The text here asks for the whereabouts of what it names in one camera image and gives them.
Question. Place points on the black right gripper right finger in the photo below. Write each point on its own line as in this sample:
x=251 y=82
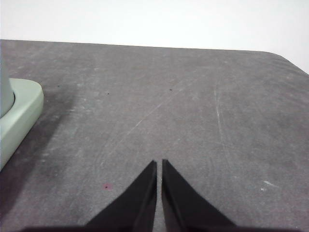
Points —
x=186 y=205

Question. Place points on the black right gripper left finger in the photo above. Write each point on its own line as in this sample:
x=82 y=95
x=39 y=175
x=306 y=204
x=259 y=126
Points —
x=135 y=205

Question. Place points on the mint green breakfast machine base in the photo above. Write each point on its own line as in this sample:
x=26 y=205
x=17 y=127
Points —
x=21 y=116

